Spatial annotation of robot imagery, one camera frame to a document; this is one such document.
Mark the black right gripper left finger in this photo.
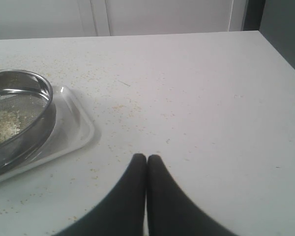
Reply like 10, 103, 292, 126
57, 153, 147, 236

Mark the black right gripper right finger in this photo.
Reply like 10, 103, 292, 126
147, 155, 234, 236

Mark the round stainless steel sieve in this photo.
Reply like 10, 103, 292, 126
0, 69, 57, 172

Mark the yellow and white grain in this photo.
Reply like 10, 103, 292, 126
0, 110, 26, 144

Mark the white plastic tray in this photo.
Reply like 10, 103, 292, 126
0, 86, 101, 182

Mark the white cabinet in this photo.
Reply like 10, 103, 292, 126
0, 0, 248, 39

